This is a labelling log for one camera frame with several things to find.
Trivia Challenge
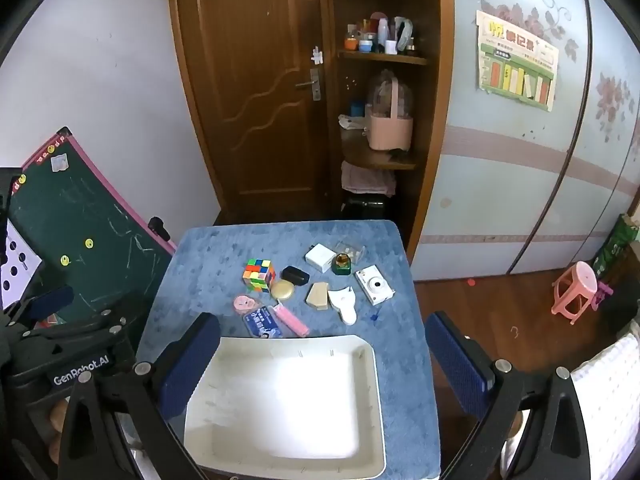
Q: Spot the dark bag under shelf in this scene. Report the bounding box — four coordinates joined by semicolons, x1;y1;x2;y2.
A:
342;196;388;221

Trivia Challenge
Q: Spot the colourful wall poster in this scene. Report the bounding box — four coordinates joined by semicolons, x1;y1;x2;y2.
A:
475;10;560;112

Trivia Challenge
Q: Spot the small pink toy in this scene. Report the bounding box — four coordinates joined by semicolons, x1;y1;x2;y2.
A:
592;282;615;311

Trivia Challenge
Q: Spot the pink highlighter pen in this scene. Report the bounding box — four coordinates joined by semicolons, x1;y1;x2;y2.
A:
267;304;310;337

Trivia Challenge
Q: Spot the folded pink towel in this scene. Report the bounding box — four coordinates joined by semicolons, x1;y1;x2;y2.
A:
341;161;397;197

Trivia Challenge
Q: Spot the white checkered cloth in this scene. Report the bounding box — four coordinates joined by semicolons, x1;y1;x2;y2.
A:
570;332;640;480

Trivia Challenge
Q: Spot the white toy camera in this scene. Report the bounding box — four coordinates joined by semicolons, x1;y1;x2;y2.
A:
355;265;395;307

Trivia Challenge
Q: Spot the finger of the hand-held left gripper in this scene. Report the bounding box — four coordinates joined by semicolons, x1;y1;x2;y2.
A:
32;295;153;356
10;285;76;331

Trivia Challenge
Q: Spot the white square charger box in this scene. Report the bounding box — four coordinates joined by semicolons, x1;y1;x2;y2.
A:
305;243;337;274

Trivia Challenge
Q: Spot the blue plush tablecloth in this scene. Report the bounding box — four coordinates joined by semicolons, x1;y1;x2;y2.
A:
135;220;443;480

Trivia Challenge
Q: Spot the clear plastic box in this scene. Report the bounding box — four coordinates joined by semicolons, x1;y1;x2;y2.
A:
336;241;367;263

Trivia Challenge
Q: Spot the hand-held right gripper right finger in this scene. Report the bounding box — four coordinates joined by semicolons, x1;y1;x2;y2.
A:
425;311;593;480

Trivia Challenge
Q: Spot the white plastic handheld gadget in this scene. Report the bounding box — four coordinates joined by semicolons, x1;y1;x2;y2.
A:
327;286;358;326

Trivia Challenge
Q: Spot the pale blue flowered wardrobe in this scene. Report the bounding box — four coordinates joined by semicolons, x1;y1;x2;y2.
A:
410;0;640;281

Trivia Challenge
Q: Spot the pink framed green chalkboard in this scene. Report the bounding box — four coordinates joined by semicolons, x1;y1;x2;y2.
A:
7;127;177;328

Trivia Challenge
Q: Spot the multicolour puzzle cube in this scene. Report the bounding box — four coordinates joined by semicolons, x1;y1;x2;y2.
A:
243;258;277;293

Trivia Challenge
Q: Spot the blue label floss box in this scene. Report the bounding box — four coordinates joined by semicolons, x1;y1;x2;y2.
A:
242;306;284;339

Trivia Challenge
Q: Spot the small black charger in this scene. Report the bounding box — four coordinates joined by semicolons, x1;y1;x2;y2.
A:
281;265;310;287

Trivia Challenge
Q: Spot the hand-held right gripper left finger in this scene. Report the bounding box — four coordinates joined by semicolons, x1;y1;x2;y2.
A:
59;312;223;480

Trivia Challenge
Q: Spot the wooden corner shelf cabinet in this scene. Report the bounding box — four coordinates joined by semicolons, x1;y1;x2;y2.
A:
327;0;456;261

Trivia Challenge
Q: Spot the metal door handle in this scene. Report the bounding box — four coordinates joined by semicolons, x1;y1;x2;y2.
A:
295;67;322;102

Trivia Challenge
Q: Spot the brown wooden door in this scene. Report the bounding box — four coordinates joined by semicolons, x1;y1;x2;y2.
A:
167;0;336;213

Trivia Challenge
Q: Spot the small beige box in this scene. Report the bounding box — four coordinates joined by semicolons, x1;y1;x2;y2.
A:
306;282;331;309

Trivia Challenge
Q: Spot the white plastic tray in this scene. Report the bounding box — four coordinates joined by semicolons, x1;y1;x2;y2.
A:
184;335;387;478

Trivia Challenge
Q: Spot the person's left hand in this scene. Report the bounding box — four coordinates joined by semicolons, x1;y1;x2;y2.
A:
47;400;71;466

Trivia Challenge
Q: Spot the green printed bag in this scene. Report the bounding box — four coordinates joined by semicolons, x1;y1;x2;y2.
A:
592;214;640;281

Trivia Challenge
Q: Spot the group of toiletry bottles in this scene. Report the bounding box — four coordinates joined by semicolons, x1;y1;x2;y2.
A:
342;11;418;57

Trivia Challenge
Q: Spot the pink handled basket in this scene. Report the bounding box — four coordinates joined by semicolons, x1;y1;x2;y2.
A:
366;71;416;152

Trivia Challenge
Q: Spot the white perforated board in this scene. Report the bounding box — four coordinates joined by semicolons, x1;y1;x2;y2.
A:
0;220;43;311

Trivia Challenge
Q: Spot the pink plastic stool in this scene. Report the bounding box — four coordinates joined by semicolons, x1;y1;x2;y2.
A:
552;261;599;318

